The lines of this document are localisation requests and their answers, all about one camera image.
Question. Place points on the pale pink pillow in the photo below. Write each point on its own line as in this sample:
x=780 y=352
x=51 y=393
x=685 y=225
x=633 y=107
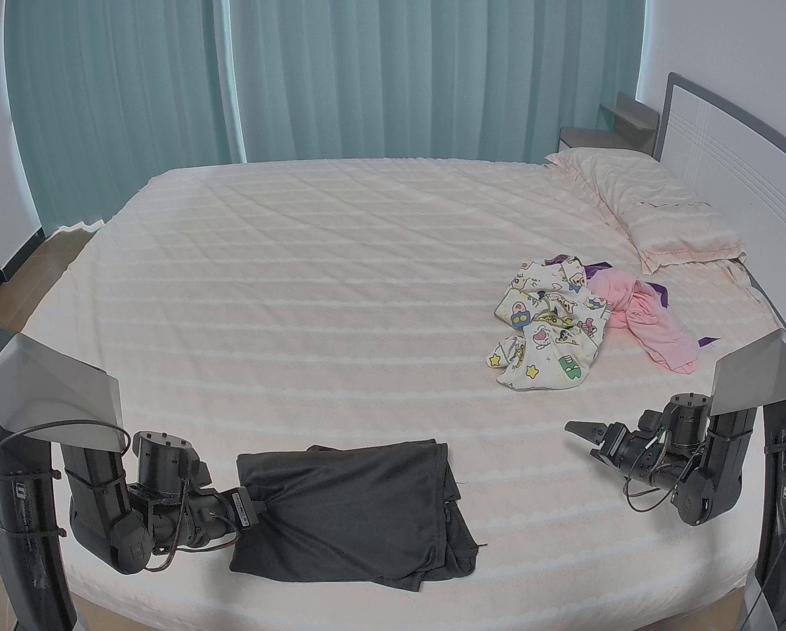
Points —
x=662 y=208

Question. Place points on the white printed pyjama top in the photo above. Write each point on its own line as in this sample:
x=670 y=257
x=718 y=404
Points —
x=551 y=346

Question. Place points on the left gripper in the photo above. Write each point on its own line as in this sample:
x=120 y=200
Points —
x=225 y=513

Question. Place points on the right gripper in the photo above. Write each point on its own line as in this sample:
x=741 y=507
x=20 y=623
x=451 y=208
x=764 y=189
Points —
x=622 y=447

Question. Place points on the black T-shirt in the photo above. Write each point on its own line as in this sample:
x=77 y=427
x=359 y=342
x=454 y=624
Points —
x=347 y=510

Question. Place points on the blue-green curtain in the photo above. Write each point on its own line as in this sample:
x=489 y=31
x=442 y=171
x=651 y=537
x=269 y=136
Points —
x=123 y=89
x=432 y=56

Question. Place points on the pink garment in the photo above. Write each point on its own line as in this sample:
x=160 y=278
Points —
x=662 y=332

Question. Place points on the bed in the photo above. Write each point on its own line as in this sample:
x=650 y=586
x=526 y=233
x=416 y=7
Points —
x=301 y=286

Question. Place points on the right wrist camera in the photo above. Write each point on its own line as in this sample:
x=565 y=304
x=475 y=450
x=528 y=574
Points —
x=650 y=421

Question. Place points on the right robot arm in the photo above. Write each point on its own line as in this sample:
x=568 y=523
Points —
x=728 y=457

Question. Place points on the grey bedside table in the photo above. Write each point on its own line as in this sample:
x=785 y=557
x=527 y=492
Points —
x=587 y=137

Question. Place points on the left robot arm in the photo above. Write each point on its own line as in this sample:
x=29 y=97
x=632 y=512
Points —
x=97 y=503

